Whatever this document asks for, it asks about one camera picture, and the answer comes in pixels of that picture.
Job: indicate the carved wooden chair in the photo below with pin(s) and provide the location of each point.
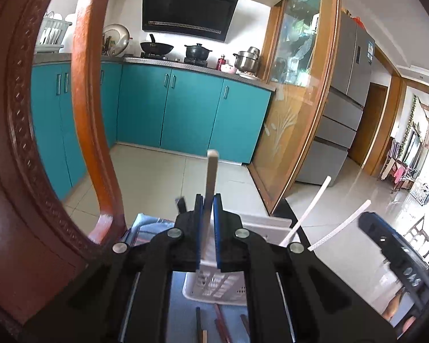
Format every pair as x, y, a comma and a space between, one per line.
7, 150

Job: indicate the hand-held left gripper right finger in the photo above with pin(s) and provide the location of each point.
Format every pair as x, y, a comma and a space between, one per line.
217, 228

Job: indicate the grey refrigerator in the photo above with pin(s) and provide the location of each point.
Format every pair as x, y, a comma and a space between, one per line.
346, 78

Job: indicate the grey kitchen countertop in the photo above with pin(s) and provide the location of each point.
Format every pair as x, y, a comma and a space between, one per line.
259, 83

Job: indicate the black range hood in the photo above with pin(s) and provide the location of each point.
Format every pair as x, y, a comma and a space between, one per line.
189, 7

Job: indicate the white plastic utensil basket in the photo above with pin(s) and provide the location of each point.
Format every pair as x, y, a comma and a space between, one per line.
214, 286

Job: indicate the green wall garland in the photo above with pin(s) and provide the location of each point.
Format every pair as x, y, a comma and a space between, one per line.
413, 110

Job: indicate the black casserole pot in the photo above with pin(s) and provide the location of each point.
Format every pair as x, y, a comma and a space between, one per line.
198, 53

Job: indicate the stainless steel pot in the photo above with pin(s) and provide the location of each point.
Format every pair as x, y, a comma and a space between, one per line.
246, 62

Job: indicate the wood-framed glass sliding door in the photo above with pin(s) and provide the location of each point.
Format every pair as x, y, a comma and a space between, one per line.
296, 60

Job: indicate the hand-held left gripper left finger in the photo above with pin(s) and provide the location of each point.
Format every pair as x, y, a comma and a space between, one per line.
199, 228

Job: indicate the white dish rack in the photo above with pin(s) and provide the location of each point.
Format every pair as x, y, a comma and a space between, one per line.
52, 32

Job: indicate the black chopstick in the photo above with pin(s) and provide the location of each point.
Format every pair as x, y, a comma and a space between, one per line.
201, 325

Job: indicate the round steel pan lid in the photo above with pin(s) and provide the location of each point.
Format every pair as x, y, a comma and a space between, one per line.
116, 39

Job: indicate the pink bowl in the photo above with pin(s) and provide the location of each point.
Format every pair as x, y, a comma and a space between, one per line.
228, 69

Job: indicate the dark brown chopstick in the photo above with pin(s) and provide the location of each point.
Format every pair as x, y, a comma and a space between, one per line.
245, 323

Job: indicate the brown wooden door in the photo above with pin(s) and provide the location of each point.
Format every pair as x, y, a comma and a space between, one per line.
368, 125

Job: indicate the person's right hand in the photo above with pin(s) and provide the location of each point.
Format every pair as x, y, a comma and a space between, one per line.
392, 305

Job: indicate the black gas hob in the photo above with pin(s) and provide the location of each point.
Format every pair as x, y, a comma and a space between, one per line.
175, 59

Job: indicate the blue striped towel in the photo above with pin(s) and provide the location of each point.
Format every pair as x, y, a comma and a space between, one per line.
150, 227

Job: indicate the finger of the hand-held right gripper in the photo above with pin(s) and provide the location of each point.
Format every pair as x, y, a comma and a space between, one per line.
389, 239

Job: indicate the clothes drying rack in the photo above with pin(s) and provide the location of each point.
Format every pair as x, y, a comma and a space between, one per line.
398, 173

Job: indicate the black wok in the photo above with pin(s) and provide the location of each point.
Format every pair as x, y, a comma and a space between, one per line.
157, 47

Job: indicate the red bottle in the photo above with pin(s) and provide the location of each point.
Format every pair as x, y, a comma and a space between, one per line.
221, 62

